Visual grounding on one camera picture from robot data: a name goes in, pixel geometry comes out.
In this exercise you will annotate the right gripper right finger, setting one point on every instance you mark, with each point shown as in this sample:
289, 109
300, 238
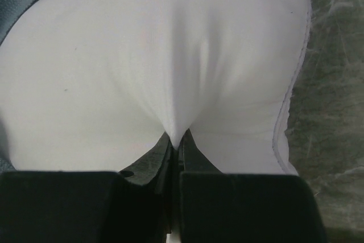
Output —
218, 207

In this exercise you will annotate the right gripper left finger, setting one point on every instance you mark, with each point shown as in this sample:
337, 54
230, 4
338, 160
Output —
127, 206

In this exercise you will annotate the white pillow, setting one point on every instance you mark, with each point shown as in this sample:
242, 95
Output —
223, 69

